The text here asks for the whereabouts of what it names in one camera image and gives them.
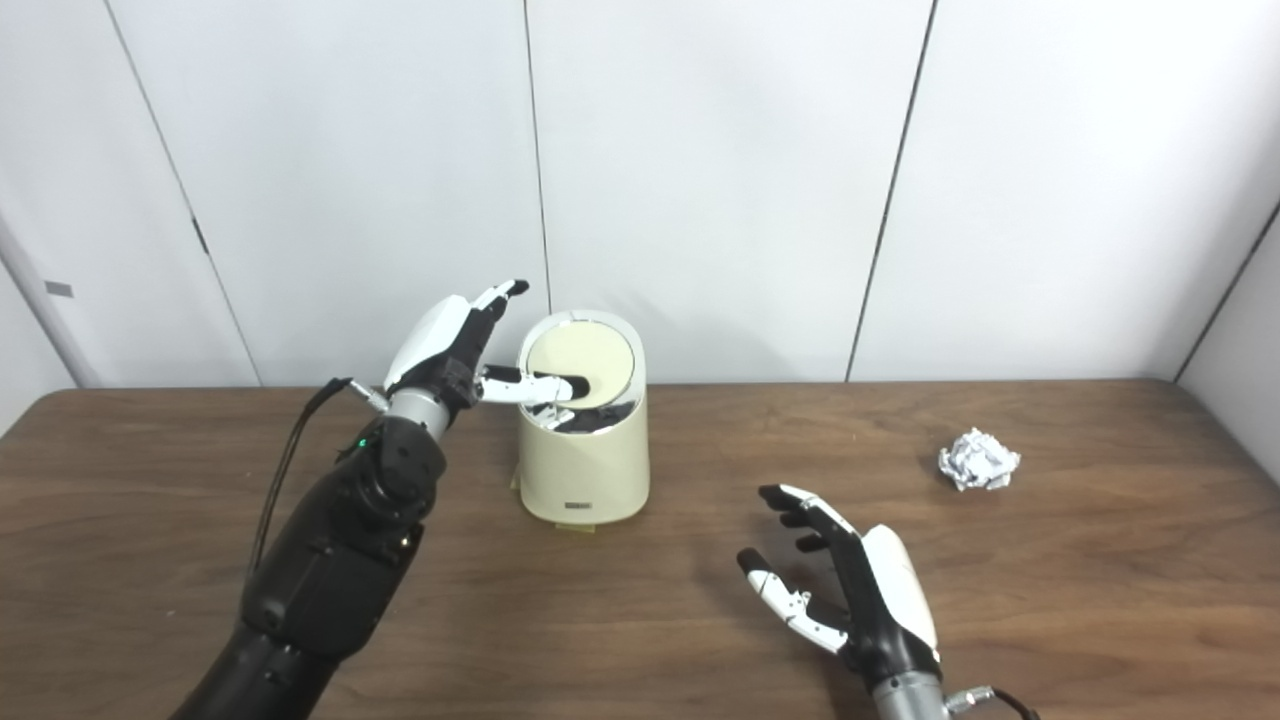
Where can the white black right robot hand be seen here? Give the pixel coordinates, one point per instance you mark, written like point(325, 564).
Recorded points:
point(885, 600)

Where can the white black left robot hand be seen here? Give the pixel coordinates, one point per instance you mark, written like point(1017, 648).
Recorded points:
point(430, 345)

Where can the round cream bin lid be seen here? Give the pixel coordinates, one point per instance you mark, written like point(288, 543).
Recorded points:
point(590, 350)

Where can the white paper ball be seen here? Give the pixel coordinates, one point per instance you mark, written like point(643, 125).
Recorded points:
point(978, 460)

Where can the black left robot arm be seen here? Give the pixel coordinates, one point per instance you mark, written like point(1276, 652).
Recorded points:
point(330, 560)

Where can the cream-colored bin body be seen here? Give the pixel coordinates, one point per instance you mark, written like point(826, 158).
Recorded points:
point(585, 470)

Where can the yellowish tape piece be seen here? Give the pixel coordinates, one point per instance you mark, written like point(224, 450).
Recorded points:
point(575, 525)

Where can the black wall panel hinge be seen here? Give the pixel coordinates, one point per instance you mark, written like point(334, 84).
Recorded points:
point(200, 236)

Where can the white slanted wall post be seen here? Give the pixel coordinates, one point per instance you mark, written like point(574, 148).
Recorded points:
point(45, 310)

